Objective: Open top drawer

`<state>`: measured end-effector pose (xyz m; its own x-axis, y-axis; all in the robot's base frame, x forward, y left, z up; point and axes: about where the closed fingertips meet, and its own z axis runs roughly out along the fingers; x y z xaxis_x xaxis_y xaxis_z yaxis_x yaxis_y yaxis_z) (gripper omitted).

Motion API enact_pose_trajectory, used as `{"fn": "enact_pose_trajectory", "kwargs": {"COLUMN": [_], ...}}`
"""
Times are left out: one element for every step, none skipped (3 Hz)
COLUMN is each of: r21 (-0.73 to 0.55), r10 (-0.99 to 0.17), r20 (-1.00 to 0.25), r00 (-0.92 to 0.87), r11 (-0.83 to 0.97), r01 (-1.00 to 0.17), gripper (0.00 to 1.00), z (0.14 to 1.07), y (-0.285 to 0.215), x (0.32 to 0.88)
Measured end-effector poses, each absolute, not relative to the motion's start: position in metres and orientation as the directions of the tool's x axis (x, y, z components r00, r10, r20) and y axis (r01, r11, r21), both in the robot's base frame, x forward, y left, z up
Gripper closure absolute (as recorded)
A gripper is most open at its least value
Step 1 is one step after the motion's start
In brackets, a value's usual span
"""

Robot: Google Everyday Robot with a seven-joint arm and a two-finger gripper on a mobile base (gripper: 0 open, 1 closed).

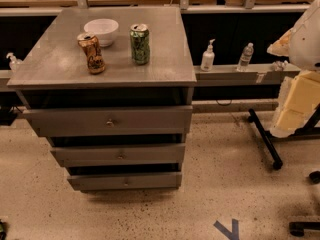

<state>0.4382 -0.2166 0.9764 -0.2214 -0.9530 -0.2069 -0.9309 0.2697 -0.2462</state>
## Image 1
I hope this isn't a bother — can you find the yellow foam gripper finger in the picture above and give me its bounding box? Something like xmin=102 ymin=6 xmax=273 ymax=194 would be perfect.
xmin=270 ymin=108 xmax=304 ymax=138
xmin=281 ymin=71 xmax=320 ymax=115

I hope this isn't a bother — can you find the grey top drawer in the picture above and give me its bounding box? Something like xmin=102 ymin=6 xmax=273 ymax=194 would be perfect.
xmin=23 ymin=106 xmax=192 ymax=137

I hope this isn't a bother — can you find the grey drawer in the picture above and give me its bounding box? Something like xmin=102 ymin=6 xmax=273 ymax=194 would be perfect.
xmin=51 ymin=144 xmax=185 ymax=167
xmin=23 ymin=106 xmax=192 ymax=137
xmin=67 ymin=172 xmax=182 ymax=192

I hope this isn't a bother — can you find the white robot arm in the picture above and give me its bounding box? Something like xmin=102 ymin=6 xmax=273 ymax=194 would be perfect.
xmin=267 ymin=0 xmax=320 ymax=138

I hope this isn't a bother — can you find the grey bottom drawer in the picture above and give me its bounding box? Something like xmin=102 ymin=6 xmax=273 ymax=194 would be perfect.
xmin=67 ymin=172 xmax=182 ymax=192

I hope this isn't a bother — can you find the grey middle drawer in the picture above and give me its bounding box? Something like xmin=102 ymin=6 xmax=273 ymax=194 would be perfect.
xmin=51 ymin=144 xmax=185 ymax=167

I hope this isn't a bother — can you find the grey drawer cabinet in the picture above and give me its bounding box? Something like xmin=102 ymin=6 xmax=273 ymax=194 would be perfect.
xmin=8 ymin=7 xmax=196 ymax=192

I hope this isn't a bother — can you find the crumpled foil wrapper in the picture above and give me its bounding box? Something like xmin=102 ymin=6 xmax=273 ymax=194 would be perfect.
xmin=271 ymin=60 xmax=289 ymax=71

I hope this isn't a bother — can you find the black stand leg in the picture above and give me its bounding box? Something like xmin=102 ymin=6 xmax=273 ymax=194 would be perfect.
xmin=248 ymin=109 xmax=283 ymax=170

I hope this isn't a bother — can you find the clear water bottle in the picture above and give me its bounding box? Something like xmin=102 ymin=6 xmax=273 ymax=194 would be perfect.
xmin=236 ymin=43 xmax=254 ymax=72

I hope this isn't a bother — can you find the white pump bottle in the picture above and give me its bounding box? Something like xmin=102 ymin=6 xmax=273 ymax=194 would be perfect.
xmin=200 ymin=39 xmax=215 ymax=72

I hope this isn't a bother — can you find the black chair base caster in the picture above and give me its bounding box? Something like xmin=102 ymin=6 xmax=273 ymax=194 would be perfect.
xmin=289 ymin=171 xmax=320 ymax=237

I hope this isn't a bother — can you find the green soda can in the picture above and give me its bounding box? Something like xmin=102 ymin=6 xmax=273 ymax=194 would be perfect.
xmin=130 ymin=24 xmax=150 ymax=65

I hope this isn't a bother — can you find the white bowl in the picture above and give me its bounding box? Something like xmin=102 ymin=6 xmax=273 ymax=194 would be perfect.
xmin=84 ymin=18 xmax=119 ymax=47

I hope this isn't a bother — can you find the crushed orange soda can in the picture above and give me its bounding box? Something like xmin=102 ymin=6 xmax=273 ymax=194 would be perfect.
xmin=77 ymin=32 xmax=105 ymax=74

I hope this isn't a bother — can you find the clear pump bottle left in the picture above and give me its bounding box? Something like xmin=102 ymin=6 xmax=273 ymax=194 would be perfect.
xmin=6 ymin=52 xmax=22 ymax=72

